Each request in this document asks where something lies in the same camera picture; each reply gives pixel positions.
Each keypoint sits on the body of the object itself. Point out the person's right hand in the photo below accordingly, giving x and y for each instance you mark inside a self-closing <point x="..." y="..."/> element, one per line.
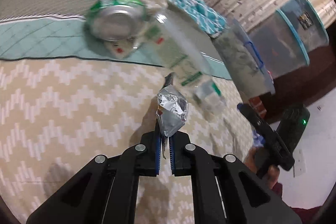
<point x="273" y="174"/>

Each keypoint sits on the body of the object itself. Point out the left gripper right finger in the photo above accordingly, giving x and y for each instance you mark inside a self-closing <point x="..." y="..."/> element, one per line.
<point x="224" y="189"/>

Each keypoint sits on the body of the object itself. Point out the upper clear storage bin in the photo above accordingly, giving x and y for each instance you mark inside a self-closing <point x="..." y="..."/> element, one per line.
<point x="307" y="23"/>

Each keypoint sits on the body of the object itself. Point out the clear bottle green label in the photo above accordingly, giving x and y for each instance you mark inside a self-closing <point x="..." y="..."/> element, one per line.
<point x="178" y="52"/>

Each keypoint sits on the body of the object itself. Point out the green soda can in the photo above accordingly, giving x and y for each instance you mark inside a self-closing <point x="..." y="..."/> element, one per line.
<point x="114" y="20"/>

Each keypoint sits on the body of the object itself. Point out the red white snack wrapper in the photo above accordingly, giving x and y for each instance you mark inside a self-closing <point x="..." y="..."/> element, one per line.
<point x="172" y="110"/>

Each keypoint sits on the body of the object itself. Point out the storage box blue handle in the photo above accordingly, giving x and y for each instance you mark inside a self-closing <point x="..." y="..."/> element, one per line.
<point x="243" y="61"/>

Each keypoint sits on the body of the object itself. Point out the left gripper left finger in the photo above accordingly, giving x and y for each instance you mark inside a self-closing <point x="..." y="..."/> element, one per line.
<point x="105" y="190"/>

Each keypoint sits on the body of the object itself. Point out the flat white card packet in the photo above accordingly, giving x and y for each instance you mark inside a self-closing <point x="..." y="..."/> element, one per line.
<point x="123" y="48"/>

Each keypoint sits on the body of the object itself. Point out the large clear teal-rimmed bin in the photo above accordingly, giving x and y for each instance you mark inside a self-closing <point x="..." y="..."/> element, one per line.
<point x="279" y="45"/>

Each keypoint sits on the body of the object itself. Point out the crumpled white tissue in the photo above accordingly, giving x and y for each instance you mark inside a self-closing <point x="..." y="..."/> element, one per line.
<point x="154" y="6"/>

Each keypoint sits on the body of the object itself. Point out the beige zigzag bedsheet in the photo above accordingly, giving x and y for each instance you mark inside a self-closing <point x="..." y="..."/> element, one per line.
<point x="57" y="115"/>

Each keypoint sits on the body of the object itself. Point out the grey teal quilted cover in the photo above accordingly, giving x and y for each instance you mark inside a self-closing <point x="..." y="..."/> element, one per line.
<point x="47" y="29"/>

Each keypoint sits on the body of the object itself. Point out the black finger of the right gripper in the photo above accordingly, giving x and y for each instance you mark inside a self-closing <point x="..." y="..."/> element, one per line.
<point x="274" y="152"/>

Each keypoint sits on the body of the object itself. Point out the orange red package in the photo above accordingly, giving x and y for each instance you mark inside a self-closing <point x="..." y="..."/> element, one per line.
<point x="258" y="106"/>

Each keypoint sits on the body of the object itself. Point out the blue clothes pile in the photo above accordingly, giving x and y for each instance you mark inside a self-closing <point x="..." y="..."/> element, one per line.
<point x="258" y="140"/>

